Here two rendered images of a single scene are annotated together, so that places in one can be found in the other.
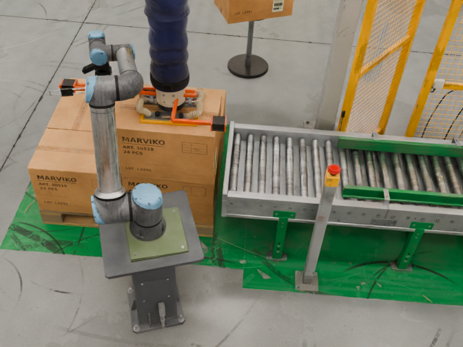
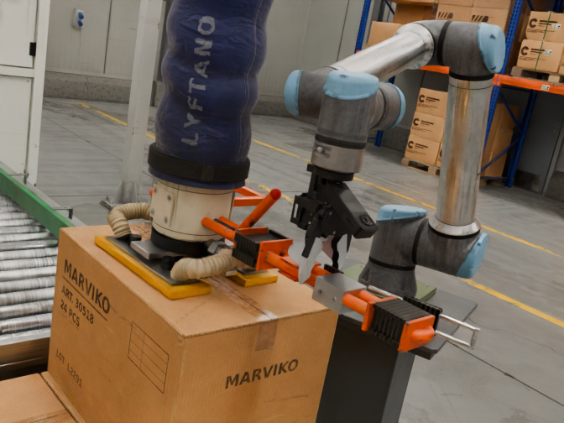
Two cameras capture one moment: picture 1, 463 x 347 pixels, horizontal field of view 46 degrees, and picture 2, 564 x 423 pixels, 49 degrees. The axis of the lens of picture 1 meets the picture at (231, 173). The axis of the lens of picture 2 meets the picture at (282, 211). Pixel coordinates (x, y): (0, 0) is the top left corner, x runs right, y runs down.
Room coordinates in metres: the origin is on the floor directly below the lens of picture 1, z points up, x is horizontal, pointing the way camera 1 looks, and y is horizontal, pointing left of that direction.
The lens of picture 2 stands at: (3.44, 1.50, 1.47)
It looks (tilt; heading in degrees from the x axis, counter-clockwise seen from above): 15 degrees down; 225
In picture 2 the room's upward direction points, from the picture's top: 10 degrees clockwise
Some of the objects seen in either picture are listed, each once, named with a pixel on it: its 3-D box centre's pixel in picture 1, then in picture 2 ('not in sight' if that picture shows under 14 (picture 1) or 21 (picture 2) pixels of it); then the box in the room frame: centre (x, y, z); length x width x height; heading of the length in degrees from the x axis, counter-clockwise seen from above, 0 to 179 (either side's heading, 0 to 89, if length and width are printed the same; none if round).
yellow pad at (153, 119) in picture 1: (169, 116); (218, 248); (2.53, 0.39, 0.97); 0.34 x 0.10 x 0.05; 90
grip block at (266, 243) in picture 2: not in sight; (262, 248); (2.62, 0.64, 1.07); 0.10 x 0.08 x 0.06; 0
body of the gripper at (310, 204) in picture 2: (102, 68); (325, 200); (2.62, 0.77, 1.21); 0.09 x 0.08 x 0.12; 89
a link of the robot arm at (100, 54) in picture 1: (100, 52); (369, 105); (2.51, 0.74, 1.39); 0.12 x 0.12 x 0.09; 15
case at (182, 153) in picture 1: (169, 135); (180, 341); (2.61, 0.40, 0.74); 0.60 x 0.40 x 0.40; 88
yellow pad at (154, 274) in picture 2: not in sight; (150, 256); (2.72, 0.39, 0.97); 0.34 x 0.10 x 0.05; 90
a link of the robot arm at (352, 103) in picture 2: (97, 43); (347, 108); (2.61, 0.78, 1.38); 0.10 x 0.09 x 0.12; 15
